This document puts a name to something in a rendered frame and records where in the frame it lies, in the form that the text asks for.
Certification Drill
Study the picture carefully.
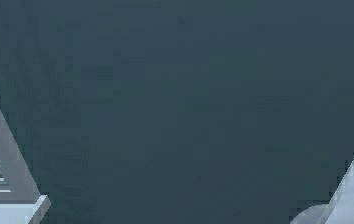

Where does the grey framed window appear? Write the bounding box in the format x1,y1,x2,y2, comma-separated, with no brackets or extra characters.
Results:
0,78,52,224

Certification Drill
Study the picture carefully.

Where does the pale grey cabinet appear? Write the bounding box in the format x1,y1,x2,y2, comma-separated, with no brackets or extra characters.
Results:
289,155,354,224

